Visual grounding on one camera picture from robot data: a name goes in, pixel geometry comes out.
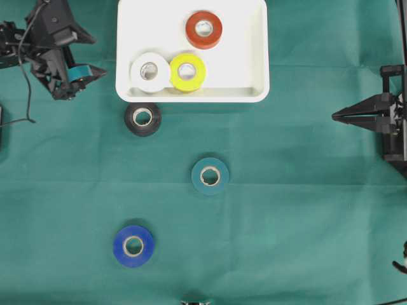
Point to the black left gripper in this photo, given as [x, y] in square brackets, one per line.
[55, 70]

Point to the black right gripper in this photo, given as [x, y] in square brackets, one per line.
[392, 123]

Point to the white tape roll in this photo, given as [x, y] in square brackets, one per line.
[150, 73]

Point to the yellow tape roll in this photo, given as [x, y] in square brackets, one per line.
[187, 83]

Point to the red tape roll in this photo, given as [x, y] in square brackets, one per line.
[203, 30]

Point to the green tape roll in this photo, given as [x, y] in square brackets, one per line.
[216, 165]

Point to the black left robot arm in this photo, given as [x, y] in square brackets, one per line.
[17, 49]

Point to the black tape roll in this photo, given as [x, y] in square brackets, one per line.
[145, 130]

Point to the white rectangular plastic case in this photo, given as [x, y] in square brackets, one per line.
[237, 67]

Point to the blue tape roll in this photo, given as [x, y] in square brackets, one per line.
[123, 256]

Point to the green table cloth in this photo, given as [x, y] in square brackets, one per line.
[311, 215]

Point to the black bottom edge object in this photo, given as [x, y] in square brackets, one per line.
[195, 298]

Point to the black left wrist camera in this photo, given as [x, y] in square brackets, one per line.
[55, 26]

